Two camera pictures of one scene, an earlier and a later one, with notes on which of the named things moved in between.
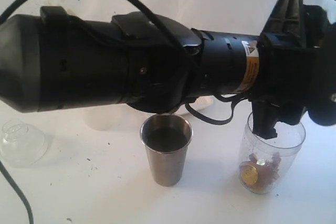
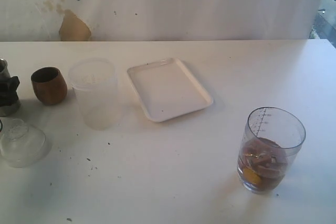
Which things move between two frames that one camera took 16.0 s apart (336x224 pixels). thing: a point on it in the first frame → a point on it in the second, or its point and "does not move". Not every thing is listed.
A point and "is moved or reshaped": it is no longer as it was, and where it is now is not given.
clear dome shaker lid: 22,145 does not move
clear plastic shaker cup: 264,163 does not move
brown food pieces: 268,174 is moved or reshaped
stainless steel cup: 167,137 → 10,110
